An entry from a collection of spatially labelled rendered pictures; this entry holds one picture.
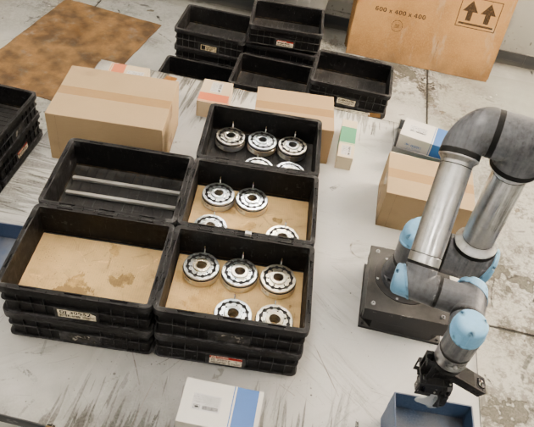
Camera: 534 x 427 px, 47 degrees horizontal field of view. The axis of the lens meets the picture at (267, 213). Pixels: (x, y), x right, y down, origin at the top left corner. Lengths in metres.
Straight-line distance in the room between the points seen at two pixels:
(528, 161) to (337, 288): 0.76
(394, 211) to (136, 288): 0.92
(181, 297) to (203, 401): 0.29
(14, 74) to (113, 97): 1.85
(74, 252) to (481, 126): 1.14
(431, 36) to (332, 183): 2.37
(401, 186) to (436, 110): 2.07
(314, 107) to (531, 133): 1.08
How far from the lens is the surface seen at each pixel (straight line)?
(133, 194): 1.98
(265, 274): 1.74
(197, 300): 1.70
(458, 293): 1.46
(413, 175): 2.18
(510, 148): 1.48
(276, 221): 1.92
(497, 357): 2.92
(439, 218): 1.45
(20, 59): 4.19
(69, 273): 1.78
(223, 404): 1.59
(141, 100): 2.24
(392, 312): 1.82
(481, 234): 1.67
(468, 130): 1.47
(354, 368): 1.81
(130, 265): 1.78
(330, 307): 1.91
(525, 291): 3.23
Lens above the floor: 2.21
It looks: 45 degrees down
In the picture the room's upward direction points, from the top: 10 degrees clockwise
